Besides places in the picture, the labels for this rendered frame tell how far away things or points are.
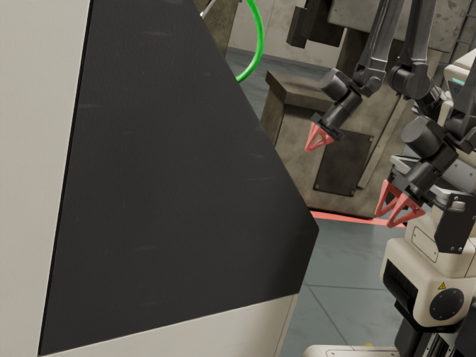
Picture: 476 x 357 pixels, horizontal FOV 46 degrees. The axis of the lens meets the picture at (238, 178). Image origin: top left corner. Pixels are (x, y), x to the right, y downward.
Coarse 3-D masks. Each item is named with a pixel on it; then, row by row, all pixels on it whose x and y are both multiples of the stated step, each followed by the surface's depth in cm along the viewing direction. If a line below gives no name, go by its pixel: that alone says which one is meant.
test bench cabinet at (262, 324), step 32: (192, 320) 106; (224, 320) 112; (256, 320) 118; (288, 320) 126; (64, 352) 90; (96, 352) 94; (128, 352) 99; (160, 352) 104; (192, 352) 110; (224, 352) 116; (256, 352) 124
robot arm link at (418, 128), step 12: (420, 120) 114; (432, 120) 112; (408, 132) 115; (420, 132) 112; (432, 132) 113; (444, 132) 114; (468, 132) 113; (408, 144) 114; (420, 144) 113; (432, 144) 113; (456, 144) 115; (468, 144) 114; (420, 156) 116
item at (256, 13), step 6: (246, 0) 109; (252, 0) 109; (252, 6) 109; (252, 12) 110; (258, 12) 110; (258, 18) 110; (258, 24) 111; (258, 30) 111; (258, 36) 112; (258, 42) 112; (258, 48) 113; (258, 54) 113; (252, 60) 114; (258, 60) 114; (252, 66) 114; (246, 72) 114; (240, 78) 114
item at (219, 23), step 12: (204, 0) 691; (216, 0) 693; (228, 0) 696; (240, 0) 773; (216, 12) 699; (228, 12) 702; (216, 24) 705; (228, 24) 708; (216, 36) 712; (228, 36) 714
